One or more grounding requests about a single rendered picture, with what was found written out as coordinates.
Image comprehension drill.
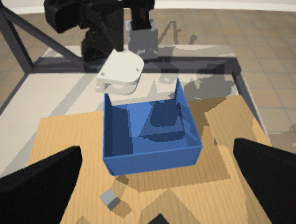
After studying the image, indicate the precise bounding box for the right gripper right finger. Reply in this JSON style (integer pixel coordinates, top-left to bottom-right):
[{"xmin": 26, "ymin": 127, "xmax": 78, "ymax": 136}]
[{"xmin": 233, "ymin": 138, "xmax": 296, "ymax": 224}]

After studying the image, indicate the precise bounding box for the blue open tray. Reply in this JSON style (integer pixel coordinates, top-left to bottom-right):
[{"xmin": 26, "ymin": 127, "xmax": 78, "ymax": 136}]
[{"xmin": 102, "ymin": 77, "xmax": 203, "ymax": 176}]

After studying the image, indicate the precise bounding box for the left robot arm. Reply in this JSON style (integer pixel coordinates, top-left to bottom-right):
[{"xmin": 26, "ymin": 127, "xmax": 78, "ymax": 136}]
[{"xmin": 44, "ymin": 0, "xmax": 155, "ymax": 34}]

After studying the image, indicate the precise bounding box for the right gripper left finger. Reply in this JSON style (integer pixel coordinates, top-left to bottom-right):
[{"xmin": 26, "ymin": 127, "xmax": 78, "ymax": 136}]
[{"xmin": 0, "ymin": 146, "xmax": 83, "ymax": 224}]

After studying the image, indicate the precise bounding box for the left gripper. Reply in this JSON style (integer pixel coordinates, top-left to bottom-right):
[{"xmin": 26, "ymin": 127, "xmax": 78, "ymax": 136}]
[{"xmin": 80, "ymin": 0, "xmax": 125, "ymax": 62}]

